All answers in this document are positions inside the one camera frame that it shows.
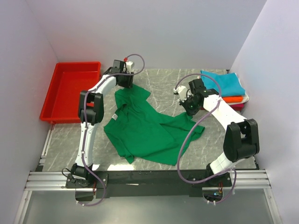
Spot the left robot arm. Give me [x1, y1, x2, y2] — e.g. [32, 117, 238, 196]
[65, 58, 134, 189]

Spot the orange folded shirt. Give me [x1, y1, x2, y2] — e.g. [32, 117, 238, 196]
[222, 96, 243, 104]

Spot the green t shirt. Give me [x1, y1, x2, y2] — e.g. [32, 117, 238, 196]
[104, 85, 205, 166]

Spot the aluminium rail frame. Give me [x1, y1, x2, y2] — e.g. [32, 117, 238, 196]
[14, 125, 281, 224]

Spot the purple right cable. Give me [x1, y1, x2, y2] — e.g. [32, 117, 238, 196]
[173, 74, 237, 204]

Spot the purple cable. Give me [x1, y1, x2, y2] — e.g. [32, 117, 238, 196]
[173, 74, 237, 204]
[79, 53, 146, 207]

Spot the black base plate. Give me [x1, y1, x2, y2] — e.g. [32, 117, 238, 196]
[65, 170, 232, 199]

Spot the red plastic bin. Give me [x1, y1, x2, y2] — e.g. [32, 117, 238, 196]
[40, 62, 101, 124]

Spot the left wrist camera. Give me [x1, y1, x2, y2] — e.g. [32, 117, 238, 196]
[124, 57, 135, 73]

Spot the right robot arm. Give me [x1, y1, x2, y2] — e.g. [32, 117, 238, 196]
[173, 78, 260, 184]

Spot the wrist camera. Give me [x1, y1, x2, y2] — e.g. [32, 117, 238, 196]
[124, 57, 135, 73]
[173, 86, 187, 100]

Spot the magenta folded shirt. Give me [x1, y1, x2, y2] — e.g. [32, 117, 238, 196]
[230, 104, 244, 111]

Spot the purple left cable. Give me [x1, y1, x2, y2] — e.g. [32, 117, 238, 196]
[79, 53, 146, 207]

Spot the teal folded shirt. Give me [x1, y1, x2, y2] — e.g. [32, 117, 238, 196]
[200, 70, 245, 97]

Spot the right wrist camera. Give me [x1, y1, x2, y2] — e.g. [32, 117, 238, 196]
[173, 86, 187, 100]

